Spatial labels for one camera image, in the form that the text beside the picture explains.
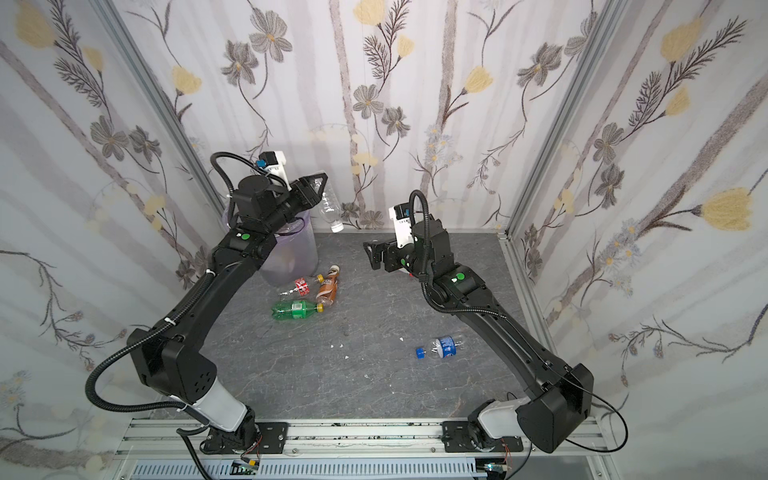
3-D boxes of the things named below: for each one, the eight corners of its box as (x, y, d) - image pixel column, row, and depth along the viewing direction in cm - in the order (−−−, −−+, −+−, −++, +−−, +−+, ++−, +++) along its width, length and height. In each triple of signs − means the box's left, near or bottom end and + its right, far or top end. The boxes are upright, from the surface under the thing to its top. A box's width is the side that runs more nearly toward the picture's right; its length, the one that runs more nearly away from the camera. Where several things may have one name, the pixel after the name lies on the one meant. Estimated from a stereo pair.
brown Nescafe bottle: (318, 305, 100) (315, 298, 96) (330, 268, 110) (328, 260, 107) (332, 307, 100) (330, 300, 96) (342, 269, 110) (341, 261, 106)
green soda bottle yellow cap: (275, 320, 97) (270, 313, 93) (278, 306, 100) (274, 299, 96) (322, 320, 97) (319, 313, 93) (324, 307, 100) (322, 299, 96)
